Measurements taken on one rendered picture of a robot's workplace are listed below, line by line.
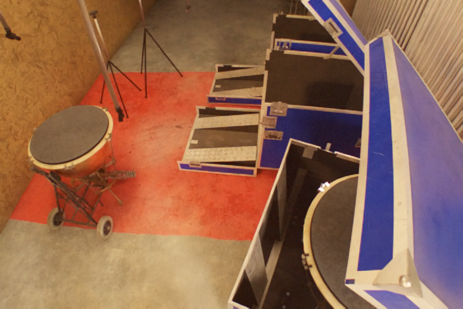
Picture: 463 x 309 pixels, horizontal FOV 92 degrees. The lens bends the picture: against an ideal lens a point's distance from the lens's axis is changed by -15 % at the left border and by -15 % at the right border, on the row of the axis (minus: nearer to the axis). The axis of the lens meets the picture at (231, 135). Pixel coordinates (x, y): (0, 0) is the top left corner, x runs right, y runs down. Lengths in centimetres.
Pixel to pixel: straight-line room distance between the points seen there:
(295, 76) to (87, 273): 269
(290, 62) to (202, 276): 214
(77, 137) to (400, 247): 212
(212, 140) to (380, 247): 257
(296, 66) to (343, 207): 171
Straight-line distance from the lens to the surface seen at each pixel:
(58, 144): 227
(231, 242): 233
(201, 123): 313
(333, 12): 165
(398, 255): 52
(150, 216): 253
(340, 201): 148
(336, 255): 134
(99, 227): 242
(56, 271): 267
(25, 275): 283
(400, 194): 59
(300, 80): 288
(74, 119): 243
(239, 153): 265
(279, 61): 275
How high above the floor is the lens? 217
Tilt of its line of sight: 46 degrees down
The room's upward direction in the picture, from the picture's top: straight up
